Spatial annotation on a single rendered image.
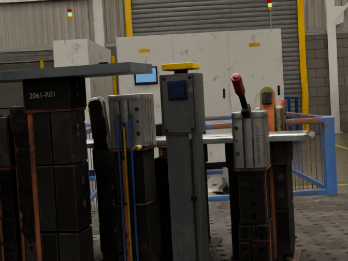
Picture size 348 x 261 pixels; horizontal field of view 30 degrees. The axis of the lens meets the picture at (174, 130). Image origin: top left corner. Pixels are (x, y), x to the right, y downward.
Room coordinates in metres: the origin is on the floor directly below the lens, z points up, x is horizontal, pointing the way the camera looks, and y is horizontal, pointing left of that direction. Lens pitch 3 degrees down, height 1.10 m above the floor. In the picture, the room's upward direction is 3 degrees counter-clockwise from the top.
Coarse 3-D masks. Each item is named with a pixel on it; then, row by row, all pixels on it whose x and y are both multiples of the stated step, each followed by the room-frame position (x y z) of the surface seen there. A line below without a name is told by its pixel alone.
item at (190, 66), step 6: (162, 66) 1.20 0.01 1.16; (168, 66) 1.20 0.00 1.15; (174, 66) 1.19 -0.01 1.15; (180, 66) 1.19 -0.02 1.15; (186, 66) 1.19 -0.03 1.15; (192, 66) 1.19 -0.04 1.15; (198, 66) 1.23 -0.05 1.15; (174, 72) 1.22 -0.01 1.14; (180, 72) 1.21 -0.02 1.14; (186, 72) 1.21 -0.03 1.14
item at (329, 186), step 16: (288, 112) 4.42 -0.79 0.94; (208, 128) 3.39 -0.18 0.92; (224, 128) 3.40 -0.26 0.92; (288, 128) 4.48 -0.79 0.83; (304, 128) 4.00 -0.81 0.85; (320, 128) 3.64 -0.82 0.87; (320, 144) 3.64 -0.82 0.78; (224, 176) 4.02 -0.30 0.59; (304, 176) 4.01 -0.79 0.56; (336, 176) 3.41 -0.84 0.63; (208, 192) 3.67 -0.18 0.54; (224, 192) 3.91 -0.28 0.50; (304, 192) 3.41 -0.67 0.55; (320, 192) 3.41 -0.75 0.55; (336, 192) 3.41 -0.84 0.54
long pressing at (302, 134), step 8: (160, 136) 1.64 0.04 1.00; (208, 136) 1.57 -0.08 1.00; (216, 136) 1.46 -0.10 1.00; (224, 136) 1.45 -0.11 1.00; (232, 136) 1.45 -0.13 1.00; (272, 136) 1.42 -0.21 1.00; (280, 136) 1.41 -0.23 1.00; (288, 136) 1.41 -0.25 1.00; (296, 136) 1.41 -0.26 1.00; (304, 136) 1.41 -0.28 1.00; (312, 136) 1.43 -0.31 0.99; (88, 144) 1.53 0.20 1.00; (160, 144) 1.49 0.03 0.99
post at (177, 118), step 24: (168, 96) 1.19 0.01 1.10; (192, 96) 1.18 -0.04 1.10; (168, 120) 1.19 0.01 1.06; (192, 120) 1.18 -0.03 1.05; (168, 144) 1.20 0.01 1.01; (192, 144) 1.19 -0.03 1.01; (168, 168) 1.20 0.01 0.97; (192, 168) 1.19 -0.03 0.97; (192, 192) 1.19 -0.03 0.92; (192, 216) 1.19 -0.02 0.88; (192, 240) 1.19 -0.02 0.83
